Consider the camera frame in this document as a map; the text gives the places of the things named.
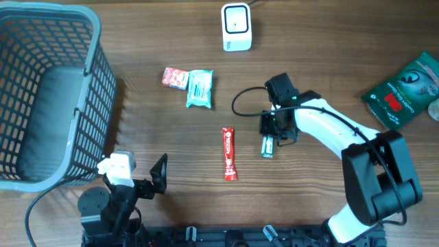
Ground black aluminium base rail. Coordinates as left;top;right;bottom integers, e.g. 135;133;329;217
81;224;388;247

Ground teal wet wipes pack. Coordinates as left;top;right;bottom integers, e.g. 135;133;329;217
186;70;213;108

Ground white barcode scanner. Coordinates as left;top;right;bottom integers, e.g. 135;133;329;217
221;3;252;52

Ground green glove package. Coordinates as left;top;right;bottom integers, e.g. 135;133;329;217
361;51;438;130

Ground green white gum pack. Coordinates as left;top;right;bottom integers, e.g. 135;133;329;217
261;136;274;158

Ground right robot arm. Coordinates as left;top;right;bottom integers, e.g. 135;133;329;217
260;73;423;246

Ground green lidded small jar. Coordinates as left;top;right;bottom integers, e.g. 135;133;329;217
427;99;439;121

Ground grey plastic mesh basket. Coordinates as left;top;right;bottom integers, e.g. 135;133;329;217
1;1;117;193

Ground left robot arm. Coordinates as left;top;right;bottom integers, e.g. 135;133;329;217
78;152;168;246

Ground orange candy pack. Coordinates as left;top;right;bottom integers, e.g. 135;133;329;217
162;67;189;90

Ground red coffee stick sachet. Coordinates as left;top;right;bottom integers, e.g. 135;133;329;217
222;127;237;181

